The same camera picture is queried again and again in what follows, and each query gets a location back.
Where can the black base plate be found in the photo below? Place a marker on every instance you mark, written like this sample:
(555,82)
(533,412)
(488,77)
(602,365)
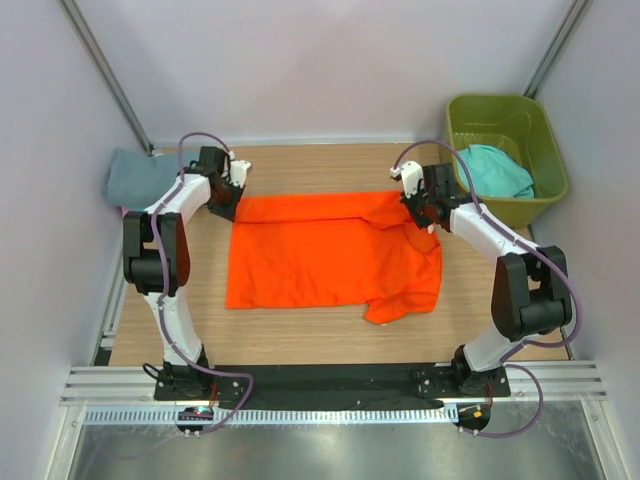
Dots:
(328,387)

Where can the orange t-shirt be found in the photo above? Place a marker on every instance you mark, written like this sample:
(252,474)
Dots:
(331,250)

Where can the grey-blue folded t-shirt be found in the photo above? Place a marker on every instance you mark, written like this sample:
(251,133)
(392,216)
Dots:
(136,180)

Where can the teal t-shirt in bin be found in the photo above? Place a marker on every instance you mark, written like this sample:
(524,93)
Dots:
(495,174)

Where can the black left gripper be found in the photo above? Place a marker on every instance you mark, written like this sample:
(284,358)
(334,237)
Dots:
(229,212)

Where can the aluminium frame rail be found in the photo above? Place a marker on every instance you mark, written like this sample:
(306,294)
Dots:
(555,380)

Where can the green plastic bin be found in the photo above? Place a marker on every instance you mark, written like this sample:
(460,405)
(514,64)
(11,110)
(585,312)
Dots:
(508,145)

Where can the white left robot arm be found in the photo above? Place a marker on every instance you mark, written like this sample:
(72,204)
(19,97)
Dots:
(156,261)

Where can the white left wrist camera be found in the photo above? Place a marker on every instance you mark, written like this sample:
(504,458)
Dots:
(236,171)

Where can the slotted cable duct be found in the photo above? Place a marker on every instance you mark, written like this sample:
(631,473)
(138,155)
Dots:
(199,416)

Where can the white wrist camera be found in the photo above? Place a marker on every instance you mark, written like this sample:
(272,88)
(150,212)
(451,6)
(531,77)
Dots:
(236,171)
(411,175)

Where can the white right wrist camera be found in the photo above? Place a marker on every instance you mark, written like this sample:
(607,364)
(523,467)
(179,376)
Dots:
(411,175)

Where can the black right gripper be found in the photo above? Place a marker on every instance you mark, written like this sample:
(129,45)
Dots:
(409,205)

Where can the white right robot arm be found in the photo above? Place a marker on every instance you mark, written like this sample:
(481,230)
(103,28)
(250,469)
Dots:
(530,297)

